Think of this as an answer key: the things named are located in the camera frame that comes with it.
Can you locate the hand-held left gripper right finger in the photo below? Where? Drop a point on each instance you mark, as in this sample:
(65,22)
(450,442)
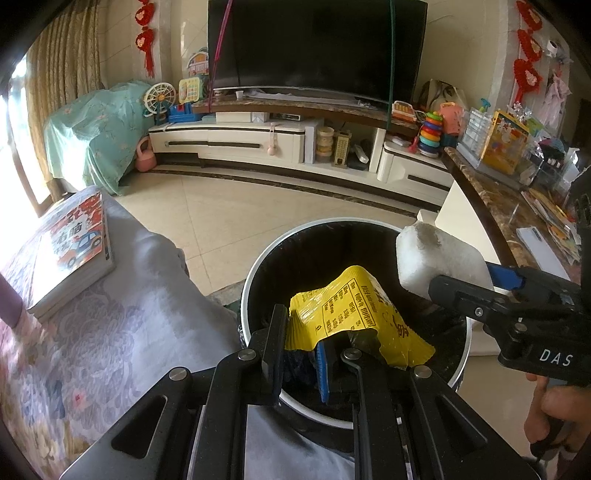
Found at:
(323,369)

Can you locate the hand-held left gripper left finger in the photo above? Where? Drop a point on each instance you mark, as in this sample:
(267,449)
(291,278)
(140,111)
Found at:
(274,350)

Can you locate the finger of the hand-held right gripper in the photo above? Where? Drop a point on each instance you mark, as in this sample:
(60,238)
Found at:
(508,277)
(461,297)

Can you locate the yellow snack wrapper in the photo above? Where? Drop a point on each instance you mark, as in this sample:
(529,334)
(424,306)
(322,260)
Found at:
(351,309)

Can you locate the white trash bin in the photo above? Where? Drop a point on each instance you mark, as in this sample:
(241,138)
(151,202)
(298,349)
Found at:
(295,258)

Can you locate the person's right forearm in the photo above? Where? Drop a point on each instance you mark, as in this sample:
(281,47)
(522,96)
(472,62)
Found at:
(565,464)

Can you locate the person's right hand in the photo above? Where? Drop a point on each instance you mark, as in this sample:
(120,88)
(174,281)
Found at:
(563,404)

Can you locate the white notepad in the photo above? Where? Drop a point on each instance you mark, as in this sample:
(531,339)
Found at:
(535,244)

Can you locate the brown marble sideboard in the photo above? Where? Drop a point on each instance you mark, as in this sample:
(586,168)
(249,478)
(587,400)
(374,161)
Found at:
(498,207)

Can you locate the yellow printed box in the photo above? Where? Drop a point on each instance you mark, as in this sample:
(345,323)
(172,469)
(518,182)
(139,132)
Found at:
(505,143)

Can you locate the clear plastic drawer organizer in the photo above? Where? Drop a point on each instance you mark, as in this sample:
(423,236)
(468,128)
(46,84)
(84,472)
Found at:
(475,136)

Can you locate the rainbow stacking rings toy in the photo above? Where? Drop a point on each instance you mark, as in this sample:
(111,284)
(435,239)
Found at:
(431,134)

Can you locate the pink toy bag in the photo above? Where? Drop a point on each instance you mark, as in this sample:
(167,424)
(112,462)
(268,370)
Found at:
(451,119)

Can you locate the yellow abacus toy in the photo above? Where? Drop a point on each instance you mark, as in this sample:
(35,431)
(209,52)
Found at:
(341,147)

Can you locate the red yellow toy bus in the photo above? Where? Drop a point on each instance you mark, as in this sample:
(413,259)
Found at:
(404,112)

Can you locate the stacked round containers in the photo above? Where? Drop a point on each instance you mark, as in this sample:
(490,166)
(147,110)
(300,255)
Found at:
(324,144)

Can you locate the pink cabinet safety lock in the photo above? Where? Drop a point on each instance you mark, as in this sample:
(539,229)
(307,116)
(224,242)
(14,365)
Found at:
(271,143)

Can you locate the white television stand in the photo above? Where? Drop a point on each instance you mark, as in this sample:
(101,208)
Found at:
(231,138)

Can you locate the colourful picture book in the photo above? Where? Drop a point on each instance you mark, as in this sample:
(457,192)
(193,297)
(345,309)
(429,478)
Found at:
(74,249)

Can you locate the pink toy kettle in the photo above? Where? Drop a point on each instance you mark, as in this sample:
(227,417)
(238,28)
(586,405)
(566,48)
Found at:
(145,157)

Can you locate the black set-top box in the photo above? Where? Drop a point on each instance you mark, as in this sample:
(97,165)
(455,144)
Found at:
(286,116)

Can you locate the green stick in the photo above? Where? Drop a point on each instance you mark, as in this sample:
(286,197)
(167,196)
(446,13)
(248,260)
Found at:
(391,69)

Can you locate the blue toy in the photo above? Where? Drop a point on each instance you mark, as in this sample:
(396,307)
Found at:
(180,113)

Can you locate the purple thermos bottle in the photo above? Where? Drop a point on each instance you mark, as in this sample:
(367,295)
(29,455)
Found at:
(8,297)

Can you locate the yellow toy phone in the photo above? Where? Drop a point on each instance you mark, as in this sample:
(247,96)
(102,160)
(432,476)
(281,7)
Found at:
(190,90)

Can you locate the ferris wheel toy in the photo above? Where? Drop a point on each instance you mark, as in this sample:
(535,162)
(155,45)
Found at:
(159,99)

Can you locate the teal furniture cover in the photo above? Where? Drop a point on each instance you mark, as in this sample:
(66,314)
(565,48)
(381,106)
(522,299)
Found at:
(92,134)

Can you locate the black television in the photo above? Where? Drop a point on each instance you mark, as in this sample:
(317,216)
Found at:
(314,46)

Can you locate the toy house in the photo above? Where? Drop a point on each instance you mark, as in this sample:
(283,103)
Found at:
(199,64)

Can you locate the pink stick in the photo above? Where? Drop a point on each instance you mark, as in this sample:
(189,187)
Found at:
(218,60)

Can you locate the beige curtain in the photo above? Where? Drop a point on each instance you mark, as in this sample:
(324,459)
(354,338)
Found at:
(60,92)

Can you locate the red heart wall hanging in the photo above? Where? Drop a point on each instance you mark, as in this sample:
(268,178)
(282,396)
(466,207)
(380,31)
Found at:
(528,50)
(145,32)

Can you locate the white wall camera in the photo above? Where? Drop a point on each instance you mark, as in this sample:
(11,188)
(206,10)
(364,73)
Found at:
(555,47)

